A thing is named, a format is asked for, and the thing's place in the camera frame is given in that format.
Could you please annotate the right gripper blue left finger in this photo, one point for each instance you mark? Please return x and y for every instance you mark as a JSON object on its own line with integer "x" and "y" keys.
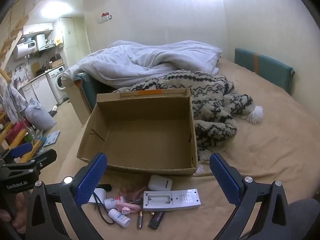
{"x": 88, "y": 177}

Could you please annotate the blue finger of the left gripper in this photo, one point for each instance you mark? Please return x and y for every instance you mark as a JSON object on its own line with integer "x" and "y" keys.
{"x": 21, "y": 150}

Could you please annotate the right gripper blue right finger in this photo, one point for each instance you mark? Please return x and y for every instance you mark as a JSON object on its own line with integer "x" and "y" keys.
{"x": 229, "y": 179}

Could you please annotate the pink translucent hair claw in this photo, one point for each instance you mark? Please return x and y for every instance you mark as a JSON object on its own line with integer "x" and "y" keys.
{"x": 132, "y": 190}

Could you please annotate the white pill bottle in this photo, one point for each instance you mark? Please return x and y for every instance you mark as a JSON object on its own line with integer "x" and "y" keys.
{"x": 121, "y": 219}

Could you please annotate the pink plastic toy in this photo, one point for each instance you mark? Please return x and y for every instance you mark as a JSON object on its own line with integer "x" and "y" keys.
{"x": 127, "y": 208}

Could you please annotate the AA battery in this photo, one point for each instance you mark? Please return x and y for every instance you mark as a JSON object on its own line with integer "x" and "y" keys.
{"x": 140, "y": 220}

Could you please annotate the white earbuds case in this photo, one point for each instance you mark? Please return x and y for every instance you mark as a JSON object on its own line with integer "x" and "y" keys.
{"x": 159, "y": 183}

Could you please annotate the white remote control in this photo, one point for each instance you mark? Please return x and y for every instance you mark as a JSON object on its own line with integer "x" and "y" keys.
{"x": 154, "y": 201}

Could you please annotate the black lighter with print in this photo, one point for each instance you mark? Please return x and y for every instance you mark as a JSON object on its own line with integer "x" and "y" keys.
{"x": 156, "y": 220}

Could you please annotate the white bottle red label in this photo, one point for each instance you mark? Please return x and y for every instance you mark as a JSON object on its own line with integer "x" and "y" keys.
{"x": 110, "y": 203}

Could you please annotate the person's left hand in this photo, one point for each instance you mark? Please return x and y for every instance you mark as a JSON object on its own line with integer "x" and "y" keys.
{"x": 13, "y": 210}

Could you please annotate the bathroom scale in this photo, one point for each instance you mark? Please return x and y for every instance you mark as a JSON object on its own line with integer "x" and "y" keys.
{"x": 51, "y": 138}

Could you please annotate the white plastic bag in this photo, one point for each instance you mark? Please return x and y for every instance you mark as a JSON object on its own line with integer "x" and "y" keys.
{"x": 38, "y": 116}

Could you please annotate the white washing machine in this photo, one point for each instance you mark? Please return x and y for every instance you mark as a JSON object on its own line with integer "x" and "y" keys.
{"x": 54, "y": 78}

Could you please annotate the patterned fleece blanket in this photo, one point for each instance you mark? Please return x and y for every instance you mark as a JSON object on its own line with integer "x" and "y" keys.
{"x": 215, "y": 103}

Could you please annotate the brown cardboard box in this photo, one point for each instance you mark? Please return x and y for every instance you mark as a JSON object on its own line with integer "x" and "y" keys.
{"x": 148, "y": 131}

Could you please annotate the white water heater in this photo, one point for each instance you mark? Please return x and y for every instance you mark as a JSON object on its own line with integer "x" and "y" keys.
{"x": 24, "y": 49}

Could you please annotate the teal cushion orange stripe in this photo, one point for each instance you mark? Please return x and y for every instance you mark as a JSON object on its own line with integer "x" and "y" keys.
{"x": 270, "y": 69}

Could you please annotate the white duvet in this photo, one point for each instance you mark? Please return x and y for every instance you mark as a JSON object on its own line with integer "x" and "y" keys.
{"x": 126, "y": 63}

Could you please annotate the wooden chair frame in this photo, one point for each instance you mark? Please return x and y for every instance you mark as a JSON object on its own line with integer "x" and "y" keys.
{"x": 17, "y": 134}

